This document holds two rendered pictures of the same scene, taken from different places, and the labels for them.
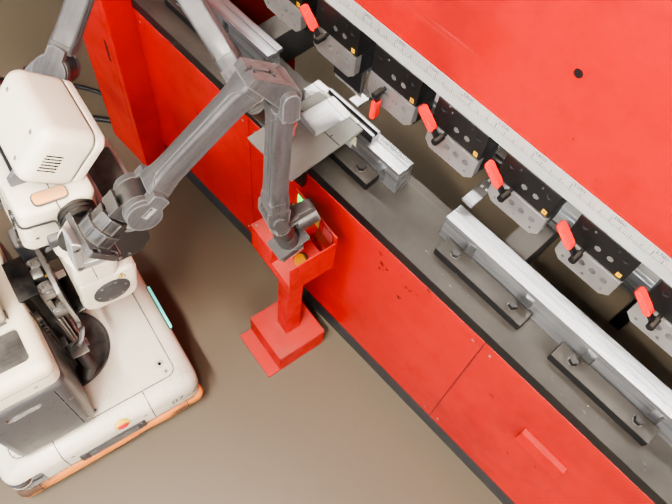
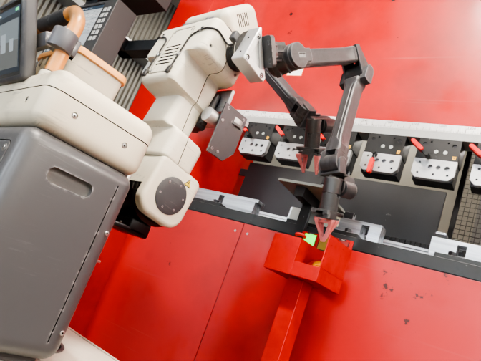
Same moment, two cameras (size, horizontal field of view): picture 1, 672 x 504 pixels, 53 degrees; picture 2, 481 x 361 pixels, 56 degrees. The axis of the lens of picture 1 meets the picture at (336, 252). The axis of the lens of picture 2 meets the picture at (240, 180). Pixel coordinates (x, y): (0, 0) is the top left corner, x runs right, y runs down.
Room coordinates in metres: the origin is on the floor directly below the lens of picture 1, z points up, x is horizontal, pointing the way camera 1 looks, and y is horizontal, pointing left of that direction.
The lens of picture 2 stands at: (-0.51, 0.47, 0.52)
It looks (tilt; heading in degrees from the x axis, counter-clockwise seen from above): 15 degrees up; 358
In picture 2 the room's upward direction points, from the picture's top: 21 degrees clockwise
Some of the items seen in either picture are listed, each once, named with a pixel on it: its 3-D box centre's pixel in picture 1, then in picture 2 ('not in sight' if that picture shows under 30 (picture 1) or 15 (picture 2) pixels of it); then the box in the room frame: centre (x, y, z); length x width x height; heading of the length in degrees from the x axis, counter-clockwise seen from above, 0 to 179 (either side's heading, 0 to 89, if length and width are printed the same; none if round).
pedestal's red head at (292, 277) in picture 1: (293, 241); (308, 253); (0.95, 0.13, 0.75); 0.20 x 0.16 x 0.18; 45
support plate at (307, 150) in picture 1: (305, 134); (312, 195); (1.15, 0.14, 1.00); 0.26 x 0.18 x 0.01; 142
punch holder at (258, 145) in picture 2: not in sight; (260, 142); (1.53, 0.38, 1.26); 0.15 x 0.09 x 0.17; 52
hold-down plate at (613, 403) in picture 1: (601, 392); not in sight; (0.60, -0.71, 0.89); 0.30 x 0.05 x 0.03; 52
